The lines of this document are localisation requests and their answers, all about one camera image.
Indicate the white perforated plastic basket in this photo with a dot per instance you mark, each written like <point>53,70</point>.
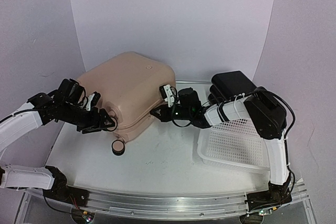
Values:
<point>234,145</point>

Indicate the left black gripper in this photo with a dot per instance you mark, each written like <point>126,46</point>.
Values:
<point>94,125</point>

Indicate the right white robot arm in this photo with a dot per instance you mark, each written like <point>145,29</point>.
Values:
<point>268,114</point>

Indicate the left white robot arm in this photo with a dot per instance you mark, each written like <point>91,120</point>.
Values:
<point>29,132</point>

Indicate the pink hard-shell suitcase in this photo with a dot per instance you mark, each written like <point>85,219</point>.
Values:
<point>129,85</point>

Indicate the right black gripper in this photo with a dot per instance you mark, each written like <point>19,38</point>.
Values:
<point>164,116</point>

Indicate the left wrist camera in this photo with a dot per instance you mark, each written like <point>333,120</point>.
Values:
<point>92,100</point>

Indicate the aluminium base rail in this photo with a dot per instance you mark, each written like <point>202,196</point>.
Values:
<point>163,207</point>

